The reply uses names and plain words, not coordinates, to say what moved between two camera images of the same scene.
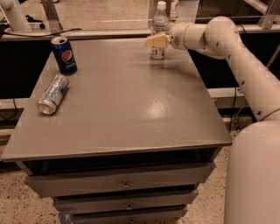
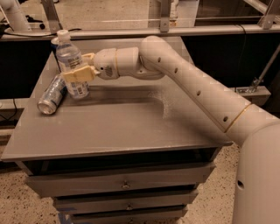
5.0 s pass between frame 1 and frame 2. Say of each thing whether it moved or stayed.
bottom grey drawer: stayed
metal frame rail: stayed
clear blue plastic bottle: moved
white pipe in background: stayed
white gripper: moved
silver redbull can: stayed
